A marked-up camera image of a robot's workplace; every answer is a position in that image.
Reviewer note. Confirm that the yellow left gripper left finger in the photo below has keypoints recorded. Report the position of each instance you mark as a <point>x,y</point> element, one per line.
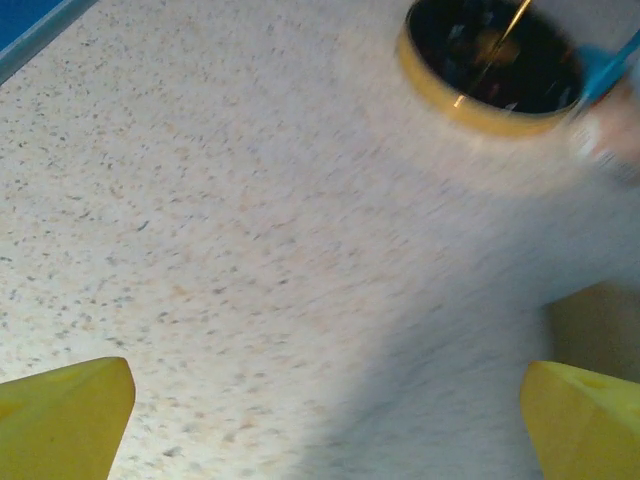
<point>60,425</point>

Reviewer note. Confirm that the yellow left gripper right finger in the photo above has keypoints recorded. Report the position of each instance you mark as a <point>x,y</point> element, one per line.
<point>585,430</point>

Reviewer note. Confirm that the brown cardboard box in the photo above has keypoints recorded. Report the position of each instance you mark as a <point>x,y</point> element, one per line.
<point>600,330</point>

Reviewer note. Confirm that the cork wrapped white cylinder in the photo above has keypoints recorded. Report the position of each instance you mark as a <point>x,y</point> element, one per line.
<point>615,140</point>

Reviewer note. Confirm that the blue plastic goblet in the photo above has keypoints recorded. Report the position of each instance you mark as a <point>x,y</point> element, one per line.
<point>605,75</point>

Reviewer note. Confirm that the blue printed backdrop banner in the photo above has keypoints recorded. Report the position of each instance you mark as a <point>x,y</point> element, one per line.
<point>20,20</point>

